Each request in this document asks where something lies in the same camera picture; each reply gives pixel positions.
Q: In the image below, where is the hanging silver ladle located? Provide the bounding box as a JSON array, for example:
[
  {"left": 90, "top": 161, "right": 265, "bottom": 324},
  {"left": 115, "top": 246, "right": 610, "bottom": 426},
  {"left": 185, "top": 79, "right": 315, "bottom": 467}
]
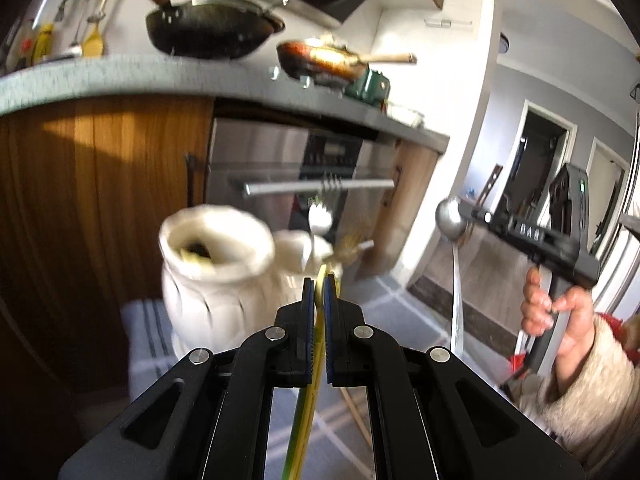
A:
[{"left": 56, "top": 0, "right": 103, "bottom": 59}]

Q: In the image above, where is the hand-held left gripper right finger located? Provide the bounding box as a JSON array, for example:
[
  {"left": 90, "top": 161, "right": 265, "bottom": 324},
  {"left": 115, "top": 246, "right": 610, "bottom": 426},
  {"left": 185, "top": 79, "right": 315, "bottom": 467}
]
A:
[{"left": 324, "top": 274, "right": 585, "bottom": 480}]

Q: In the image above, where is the clear wall rack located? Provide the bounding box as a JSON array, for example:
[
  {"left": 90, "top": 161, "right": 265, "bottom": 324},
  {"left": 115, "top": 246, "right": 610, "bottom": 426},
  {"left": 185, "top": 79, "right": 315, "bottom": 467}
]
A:
[{"left": 425, "top": 16, "right": 474, "bottom": 29}]

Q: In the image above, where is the yellow training chopstick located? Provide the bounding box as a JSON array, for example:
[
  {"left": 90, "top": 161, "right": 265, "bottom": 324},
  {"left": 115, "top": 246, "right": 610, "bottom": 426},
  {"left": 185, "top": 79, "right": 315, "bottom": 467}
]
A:
[
  {"left": 281, "top": 263, "right": 332, "bottom": 480},
  {"left": 300, "top": 265, "right": 345, "bottom": 480}
]

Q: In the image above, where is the wooden chopstick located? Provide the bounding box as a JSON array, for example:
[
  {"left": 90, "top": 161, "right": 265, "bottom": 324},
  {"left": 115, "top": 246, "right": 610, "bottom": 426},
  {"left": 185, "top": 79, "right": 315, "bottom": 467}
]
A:
[{"left": 342, "top": 387, "right": 374, "bottom": 449}]

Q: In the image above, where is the wooden cabinet door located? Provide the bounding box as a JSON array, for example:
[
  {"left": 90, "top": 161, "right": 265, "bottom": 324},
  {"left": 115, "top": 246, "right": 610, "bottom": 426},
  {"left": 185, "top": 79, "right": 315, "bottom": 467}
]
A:
[
  {"left": 360, "top": 140, "right": 442, "bottom": 275},
  {"left": 0, "top": 95, "right": 216, "bottom": 396}
]

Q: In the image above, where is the large silver spoon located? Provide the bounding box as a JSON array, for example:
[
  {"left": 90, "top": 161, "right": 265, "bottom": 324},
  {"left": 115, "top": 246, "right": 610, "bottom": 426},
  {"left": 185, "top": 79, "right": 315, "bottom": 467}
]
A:
[{"left": 435, "top": 197, "right": 472, "bottom": 355}]

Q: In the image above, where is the red plastic item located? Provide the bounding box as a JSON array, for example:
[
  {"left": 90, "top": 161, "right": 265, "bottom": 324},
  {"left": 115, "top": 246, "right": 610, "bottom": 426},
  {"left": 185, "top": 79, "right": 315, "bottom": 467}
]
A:
[{"left": 507, "top": 350, "right": 532, "bottom": 387}]

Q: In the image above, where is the person's right forearm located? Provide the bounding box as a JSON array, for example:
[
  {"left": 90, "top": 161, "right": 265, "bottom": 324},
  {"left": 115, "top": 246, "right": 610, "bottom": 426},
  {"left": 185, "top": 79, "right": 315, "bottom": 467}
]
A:
[{"left": 515, "top": 312, "right": 640, "bottom": 472}]

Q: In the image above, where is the person's right hand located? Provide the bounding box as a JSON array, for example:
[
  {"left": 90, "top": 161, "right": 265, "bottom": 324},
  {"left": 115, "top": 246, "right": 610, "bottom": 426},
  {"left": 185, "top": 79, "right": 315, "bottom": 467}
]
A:
[{"left": 520, "top": 267, "right": 598, "bottom": 377}]

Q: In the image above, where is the copper frying pan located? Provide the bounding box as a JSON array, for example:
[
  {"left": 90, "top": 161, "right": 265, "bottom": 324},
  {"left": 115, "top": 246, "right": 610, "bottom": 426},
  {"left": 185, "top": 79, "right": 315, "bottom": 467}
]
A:
[{"left": 276, "top": 35, "right": 418, "bottom": 87}]

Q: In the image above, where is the blue plaid tablecloth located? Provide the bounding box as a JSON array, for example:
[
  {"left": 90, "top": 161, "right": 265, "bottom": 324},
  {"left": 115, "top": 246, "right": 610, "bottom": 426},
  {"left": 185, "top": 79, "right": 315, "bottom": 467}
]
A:
[{"left": 122, "top": 275, "right": 451, "bottom": 480}]

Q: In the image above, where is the white floral ceramic utensil holder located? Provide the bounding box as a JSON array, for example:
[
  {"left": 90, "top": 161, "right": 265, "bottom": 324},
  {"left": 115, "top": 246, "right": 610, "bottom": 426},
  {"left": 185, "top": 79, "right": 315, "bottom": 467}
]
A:
[{"left": 159, "top": 205, "right": 346, "bottom": 357}]

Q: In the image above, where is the black wok with wooden handle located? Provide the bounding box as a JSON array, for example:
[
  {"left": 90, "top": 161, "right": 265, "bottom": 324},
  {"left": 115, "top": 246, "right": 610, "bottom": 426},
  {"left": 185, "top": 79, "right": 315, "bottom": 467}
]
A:
[{"left": 112, "top": 0, "right": 287, "bottom": 61}]

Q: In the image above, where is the black cabinet handle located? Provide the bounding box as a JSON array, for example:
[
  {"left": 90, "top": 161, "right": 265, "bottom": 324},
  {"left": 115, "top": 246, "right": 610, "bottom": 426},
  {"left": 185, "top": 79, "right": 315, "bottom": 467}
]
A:
[{"left": 185, "top": 152, "right": 197, "bottom": 207}]

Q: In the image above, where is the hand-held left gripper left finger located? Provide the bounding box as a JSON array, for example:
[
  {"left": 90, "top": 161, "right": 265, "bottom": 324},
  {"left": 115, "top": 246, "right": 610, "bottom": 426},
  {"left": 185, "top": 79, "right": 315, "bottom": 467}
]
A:
[{"left": 59, "top": 276, "right": 317, "bottom": 480}]

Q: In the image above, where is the hanging yellow spatula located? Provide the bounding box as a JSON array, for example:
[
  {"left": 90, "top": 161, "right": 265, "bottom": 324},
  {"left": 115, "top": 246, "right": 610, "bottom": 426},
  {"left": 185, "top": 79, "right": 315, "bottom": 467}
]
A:
[{"left": 81, "top": 0, "right": 119, "bottom": 59}]

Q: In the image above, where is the stainless steel oven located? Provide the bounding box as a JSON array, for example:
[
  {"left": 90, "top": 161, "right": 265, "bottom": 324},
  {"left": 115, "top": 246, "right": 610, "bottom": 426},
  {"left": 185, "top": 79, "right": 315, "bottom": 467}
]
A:
[{"left": 205, "top": 117, "right": 402, "bottom": 266}]

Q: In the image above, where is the grey speckled kitchen counter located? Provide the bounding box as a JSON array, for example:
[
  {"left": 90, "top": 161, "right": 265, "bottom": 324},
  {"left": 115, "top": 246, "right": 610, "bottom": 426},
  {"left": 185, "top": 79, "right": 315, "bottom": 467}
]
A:
[{"left": 0, "top": 55, "right": 451, "bottom": 154}]

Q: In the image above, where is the green pot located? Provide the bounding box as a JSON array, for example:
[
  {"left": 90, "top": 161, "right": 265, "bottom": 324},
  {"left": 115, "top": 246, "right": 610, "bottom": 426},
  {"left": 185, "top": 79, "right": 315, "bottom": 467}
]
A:
[{"left": 345, "top": 67, "right": 392, "bottom": 107}]

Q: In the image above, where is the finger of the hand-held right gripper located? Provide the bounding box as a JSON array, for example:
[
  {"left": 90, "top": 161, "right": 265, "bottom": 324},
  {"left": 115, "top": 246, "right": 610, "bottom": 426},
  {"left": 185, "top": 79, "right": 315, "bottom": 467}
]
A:
[{"left": 457, "top": 197, "right": 512, "bottom": 234}]

